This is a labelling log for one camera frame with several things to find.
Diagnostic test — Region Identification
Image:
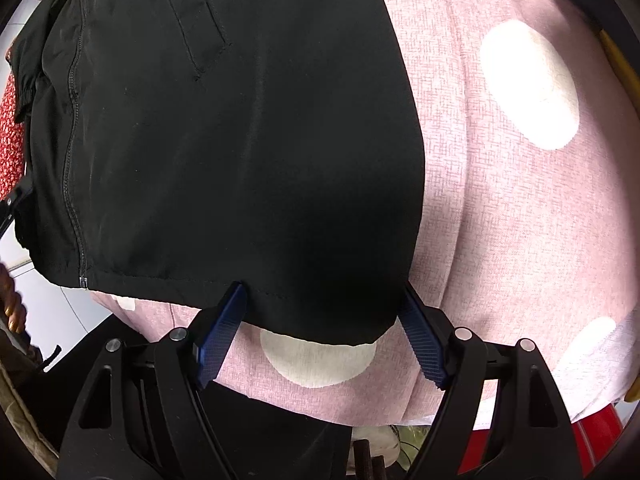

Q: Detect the beige bag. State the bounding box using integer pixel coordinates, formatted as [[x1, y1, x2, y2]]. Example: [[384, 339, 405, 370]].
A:
[[0, 330, 62, 467]]

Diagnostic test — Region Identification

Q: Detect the red floral cloth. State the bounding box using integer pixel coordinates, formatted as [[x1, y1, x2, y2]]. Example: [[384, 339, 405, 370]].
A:
[[0, 72, 32, 202]]

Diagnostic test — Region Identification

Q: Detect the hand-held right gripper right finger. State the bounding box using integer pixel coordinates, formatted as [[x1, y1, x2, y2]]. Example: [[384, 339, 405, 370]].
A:
[[397, 282, 586, 480]]

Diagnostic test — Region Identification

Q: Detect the person's left hand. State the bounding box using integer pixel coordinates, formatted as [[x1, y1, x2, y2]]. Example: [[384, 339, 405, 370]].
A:
[[0, 262, 28, 336]]

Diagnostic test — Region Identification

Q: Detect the black zip jacket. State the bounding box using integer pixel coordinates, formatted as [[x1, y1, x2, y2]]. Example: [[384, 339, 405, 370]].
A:
[[12, 0, 427, 347]]

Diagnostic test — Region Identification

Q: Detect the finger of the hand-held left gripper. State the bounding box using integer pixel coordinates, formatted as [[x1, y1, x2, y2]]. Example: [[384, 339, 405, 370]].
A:
[[0, 182, 34, 239]]

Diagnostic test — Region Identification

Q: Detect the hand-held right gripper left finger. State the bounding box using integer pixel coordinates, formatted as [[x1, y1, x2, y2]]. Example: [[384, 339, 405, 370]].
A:
[[57, 281, 250, 480]]

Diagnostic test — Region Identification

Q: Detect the red object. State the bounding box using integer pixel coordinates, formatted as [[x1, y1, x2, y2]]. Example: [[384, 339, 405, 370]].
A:
[[457, 405, 626, 480]]

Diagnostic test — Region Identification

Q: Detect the person's black clothing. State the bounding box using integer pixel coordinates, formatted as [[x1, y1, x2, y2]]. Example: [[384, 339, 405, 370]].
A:
[[30, 312, 353, 480]]

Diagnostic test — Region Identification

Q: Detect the yellow object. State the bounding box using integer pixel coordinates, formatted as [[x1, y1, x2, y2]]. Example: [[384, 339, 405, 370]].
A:
[[597, 30, 640, 111]]

